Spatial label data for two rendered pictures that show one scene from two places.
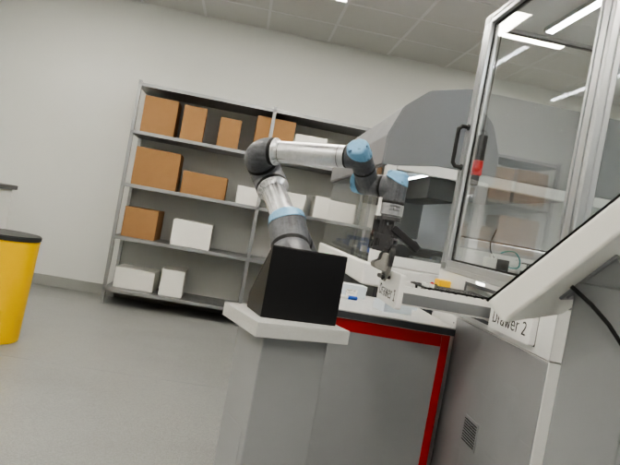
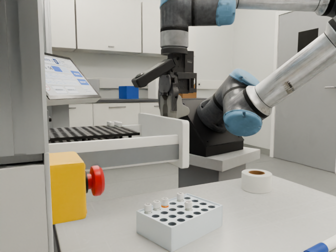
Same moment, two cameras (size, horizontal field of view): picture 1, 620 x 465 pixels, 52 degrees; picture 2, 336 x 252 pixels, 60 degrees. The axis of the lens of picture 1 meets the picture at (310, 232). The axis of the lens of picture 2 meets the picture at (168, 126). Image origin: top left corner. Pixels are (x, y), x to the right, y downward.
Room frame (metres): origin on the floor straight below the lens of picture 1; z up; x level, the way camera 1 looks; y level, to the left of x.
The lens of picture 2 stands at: (2.88, -0.54, 0.99)
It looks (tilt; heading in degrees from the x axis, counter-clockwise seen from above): 7 degrees down; 160
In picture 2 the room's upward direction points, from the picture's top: straight up
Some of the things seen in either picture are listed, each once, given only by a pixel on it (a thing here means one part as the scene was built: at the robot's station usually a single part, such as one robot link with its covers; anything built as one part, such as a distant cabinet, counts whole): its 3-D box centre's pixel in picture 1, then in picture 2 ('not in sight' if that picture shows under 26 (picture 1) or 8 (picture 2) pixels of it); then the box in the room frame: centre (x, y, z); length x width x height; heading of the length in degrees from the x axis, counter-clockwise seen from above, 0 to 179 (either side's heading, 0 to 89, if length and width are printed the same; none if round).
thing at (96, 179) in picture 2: not in sight; (92, 181); (2.50, -0.51, 0.88); 0.04 x 0.03 x 0.04; 6
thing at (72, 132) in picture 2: (447, 298); (83, 143); (2.17, -0.50, 0.87); 0.22 x 0.18 x 0.06; 96
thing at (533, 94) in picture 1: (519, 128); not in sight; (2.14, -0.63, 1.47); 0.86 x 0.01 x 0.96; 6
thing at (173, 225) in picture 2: (392, 306); (180, 218); (2.45, -0.36, 0.78); 0.12 x 0.08 x 0.04; 114
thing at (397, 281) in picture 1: (390, 287); (159, 136); (2.15, -0.30, 0.87); 0.29 x 0.02 x 0.11; 6
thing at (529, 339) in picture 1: (512, 316); not in sight; (1.86, -0.62, 0.87); 0.29 x 0.02 x 0.11; 6
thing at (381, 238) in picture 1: (385, 233); (176, 72); (2.14, -0.25, 1.04); 0.09 x 0.08 x 0.12; 96
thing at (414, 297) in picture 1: (449, 300); (79, 146); (2.17, -0.51, 0.86); 0.40 x 0.26 x 0.06; 96
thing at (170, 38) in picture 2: (391, 210); (173, 41); (2.14, -0.26, 1.13); 0.08 x 0.08 x 0.05
